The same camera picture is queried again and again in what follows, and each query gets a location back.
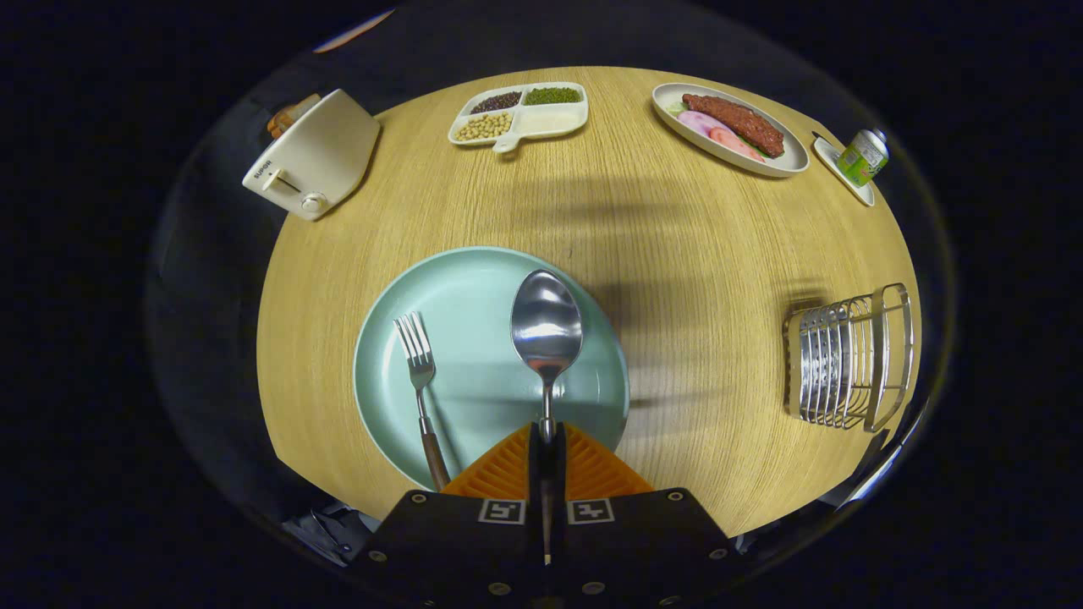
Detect beige oval plate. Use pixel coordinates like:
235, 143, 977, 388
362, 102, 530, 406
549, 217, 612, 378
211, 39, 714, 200
651, 82, 811, 178

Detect light green round plate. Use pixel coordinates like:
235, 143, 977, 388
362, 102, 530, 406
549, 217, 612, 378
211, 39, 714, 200
353, 246, 631, 493

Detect white divided snack tray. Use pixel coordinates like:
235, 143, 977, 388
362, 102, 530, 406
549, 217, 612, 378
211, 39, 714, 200
448, 81, 590, 155

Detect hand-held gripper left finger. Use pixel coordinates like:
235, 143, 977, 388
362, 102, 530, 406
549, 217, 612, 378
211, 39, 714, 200
351, 423, 549, 608

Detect browned toast slices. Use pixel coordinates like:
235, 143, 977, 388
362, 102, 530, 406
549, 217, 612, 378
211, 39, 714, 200
267, 93, 322, 140

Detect cream white toaster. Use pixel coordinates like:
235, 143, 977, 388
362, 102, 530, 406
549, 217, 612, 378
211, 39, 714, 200
242, 89, 382, 222

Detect pile of yellow soybeans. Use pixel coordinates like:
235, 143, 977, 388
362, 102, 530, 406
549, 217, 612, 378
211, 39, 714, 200
454, 112, 514, 142

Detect small white dish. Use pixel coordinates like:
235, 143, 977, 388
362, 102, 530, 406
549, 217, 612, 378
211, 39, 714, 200
812, 135, 877, 207

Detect silver fork with brown handle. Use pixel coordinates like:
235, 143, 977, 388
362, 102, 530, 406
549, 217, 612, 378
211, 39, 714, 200
393, 311, 454, 493

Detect pink ham slices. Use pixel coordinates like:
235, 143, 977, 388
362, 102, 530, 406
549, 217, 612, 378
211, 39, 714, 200
677, 110, 765, 163

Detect silver spoon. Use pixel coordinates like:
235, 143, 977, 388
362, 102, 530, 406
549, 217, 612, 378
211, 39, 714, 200
510, 269, 585, 566

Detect brown steak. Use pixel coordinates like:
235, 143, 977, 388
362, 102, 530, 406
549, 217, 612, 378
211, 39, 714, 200
682, 93, 785, 158

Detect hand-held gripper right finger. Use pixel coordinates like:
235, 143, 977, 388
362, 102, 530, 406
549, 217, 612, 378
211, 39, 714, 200
550, 423, 750, 608

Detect dark chair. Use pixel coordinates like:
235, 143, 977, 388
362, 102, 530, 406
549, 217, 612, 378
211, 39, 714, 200
283, 499, 382, 568

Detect silver wire rack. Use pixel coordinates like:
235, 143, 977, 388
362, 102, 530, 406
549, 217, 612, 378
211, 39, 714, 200
783, 283, 915, 434

